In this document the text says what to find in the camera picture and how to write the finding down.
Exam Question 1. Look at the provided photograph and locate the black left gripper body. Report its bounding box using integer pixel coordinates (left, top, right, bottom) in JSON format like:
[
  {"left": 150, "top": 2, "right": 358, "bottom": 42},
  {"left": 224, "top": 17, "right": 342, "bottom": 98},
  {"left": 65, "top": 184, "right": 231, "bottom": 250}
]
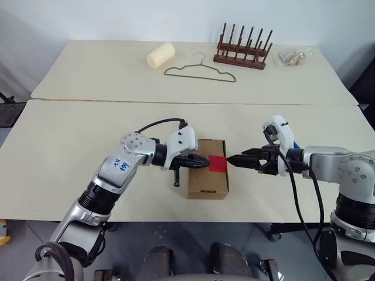
[{"left": 169, "top": 154, "right": 193, "bottom": 187}]

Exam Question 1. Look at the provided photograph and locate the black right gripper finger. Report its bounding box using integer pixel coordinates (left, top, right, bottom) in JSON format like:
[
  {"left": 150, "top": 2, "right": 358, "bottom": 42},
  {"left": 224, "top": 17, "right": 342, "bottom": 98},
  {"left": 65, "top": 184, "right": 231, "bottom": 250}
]
[
  {"left": 227, "top": 155, "right": 261, "bottom": 169},
  {"left": 241, "top": 148, "right": 264, "bottom": 159}
]

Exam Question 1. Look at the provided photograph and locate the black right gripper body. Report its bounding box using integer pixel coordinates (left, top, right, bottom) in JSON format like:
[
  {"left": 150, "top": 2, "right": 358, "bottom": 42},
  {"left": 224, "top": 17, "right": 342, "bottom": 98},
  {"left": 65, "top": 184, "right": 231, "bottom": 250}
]
[{"left": 257, "top": 145, "right": 282, "bottom": 176}]

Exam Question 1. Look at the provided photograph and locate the red tape piece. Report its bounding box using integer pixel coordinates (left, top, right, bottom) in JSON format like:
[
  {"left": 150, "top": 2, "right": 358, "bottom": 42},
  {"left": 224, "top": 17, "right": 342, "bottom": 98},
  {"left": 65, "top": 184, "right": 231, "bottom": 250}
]
[{"left": 208, "top": 155, "right": 229, "bottom": 174}]

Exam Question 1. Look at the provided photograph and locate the brown cardboard box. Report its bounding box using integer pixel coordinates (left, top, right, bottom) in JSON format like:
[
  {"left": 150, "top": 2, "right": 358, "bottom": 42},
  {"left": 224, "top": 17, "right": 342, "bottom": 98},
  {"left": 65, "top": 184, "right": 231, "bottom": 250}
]
[{"left": 187, "top": 139, "right": 230, "bottom": 200}]

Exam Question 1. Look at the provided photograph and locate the black table leg caster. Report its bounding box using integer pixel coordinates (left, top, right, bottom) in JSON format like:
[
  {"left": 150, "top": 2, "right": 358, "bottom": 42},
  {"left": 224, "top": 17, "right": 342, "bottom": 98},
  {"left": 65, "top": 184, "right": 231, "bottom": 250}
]
[{"left": 267, "top": 224, "right": 282, "bottom": 242}]

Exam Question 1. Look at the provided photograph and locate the dark wooden peg rack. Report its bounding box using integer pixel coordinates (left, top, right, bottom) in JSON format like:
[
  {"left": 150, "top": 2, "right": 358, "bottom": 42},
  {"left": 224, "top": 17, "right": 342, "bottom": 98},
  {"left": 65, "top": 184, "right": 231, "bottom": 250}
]
[{"left": 213, "top": 22, "right": 274, "bottom": 71}]

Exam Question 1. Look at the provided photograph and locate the dark rounded shape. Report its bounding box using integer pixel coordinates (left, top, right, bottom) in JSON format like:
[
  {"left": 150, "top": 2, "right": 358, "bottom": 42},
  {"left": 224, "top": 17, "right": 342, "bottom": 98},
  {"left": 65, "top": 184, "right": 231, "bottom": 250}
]
[
  {"left": 209, "top": 242, "right": 252, "bottom": 276},
  {"left": 142, "top": 245, "right": 174, "bottom": 277}
]

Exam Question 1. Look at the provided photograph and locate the clear bag of small parts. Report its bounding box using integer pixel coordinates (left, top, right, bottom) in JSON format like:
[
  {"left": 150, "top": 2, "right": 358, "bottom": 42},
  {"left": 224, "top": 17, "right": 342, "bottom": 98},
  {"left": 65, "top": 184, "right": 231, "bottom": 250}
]
[{"left": 273, "top": 46, "right": 315, "bottom": 68}]

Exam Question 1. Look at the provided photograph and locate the cream foam cylinder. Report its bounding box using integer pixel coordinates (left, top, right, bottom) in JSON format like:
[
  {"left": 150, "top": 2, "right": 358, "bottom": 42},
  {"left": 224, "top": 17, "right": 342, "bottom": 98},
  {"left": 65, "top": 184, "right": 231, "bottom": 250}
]
[{"left": 146, "top": 42, "right": 176, "bottom": 71}]

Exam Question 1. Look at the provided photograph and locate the dark stand beside table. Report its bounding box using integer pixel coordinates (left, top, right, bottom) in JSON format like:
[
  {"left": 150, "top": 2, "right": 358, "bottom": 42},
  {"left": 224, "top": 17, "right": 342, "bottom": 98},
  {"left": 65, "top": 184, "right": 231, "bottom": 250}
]
[{"left": 0, "top": 90, "right": 26, "bottom": 128}]

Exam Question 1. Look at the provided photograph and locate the yellow and white floor object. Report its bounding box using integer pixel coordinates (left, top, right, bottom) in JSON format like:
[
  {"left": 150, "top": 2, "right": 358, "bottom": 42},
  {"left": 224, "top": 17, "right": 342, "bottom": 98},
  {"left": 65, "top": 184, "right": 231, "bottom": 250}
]
[{"left": 0, "top": 218, "right": 12, "bottom": 245}]

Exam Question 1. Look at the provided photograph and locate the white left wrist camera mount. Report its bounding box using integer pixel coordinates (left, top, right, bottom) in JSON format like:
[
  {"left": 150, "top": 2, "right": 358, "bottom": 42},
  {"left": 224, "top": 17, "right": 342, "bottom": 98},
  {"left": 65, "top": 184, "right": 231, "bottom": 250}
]
[{"left": 163, "top": 125, "right": 197, "bottom": 171}]

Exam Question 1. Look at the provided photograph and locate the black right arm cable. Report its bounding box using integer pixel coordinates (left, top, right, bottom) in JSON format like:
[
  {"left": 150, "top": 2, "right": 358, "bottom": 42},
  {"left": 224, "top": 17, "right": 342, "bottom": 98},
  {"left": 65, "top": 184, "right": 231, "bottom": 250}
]
[{"left": 262, "top": 124, "right": 326, "bottom": 247}]

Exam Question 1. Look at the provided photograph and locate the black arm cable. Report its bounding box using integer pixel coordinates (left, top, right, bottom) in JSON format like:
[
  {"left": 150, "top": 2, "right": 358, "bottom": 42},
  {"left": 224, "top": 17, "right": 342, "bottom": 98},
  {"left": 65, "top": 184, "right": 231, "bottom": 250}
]
[
  {"left": 34, "top": 117, "right": 189, "bottom": 281},
  {"left": 262, "top": 124, "right": 326, "bottom": 247}
]

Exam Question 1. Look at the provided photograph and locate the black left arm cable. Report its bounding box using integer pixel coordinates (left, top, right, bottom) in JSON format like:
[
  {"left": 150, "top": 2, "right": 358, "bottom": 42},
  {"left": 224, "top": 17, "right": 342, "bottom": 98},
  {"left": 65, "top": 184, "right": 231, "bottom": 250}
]
[{"left": 34, "top": 117, "right": 189, "bottom": 281}]

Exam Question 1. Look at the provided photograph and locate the thin wire clothes hanger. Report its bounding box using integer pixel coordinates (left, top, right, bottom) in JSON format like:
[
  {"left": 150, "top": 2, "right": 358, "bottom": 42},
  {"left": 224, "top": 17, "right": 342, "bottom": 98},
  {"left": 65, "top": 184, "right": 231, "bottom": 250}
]
[{"left": 163, "top": 52, "right": 237, "bottom": 84}]

